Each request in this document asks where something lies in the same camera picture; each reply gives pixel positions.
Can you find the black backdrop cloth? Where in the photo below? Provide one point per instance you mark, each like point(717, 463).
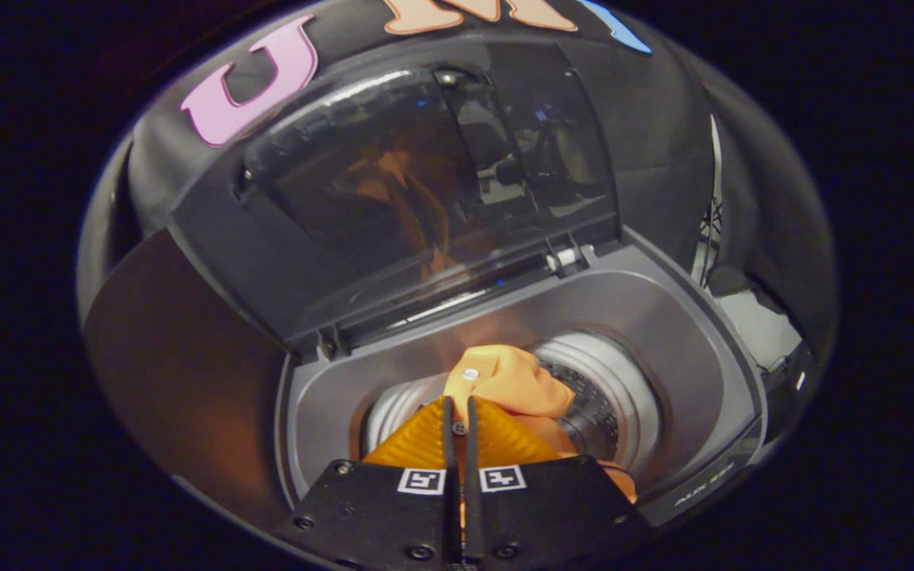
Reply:
point(663, 119)

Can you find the dark glass washing machine lid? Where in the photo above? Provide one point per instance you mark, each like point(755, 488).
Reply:
point(330, 182)

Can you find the orange garment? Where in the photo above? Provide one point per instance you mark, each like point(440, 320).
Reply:
point(512, 381)

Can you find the grey and white cabinet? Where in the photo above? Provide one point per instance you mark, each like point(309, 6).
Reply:
point(163, 357)

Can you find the black box with white label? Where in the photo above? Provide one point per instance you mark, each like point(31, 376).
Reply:
point(786, 396)

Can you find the dark grey washing machine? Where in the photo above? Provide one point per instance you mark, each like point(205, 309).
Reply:
point(663, 333)

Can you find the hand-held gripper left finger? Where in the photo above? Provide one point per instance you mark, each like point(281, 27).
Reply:
point(449, 492)

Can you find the thin black stand pole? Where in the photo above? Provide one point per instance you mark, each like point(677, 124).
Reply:
point(712, 174)

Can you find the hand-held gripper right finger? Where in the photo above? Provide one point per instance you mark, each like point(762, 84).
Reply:
point(472, 492)

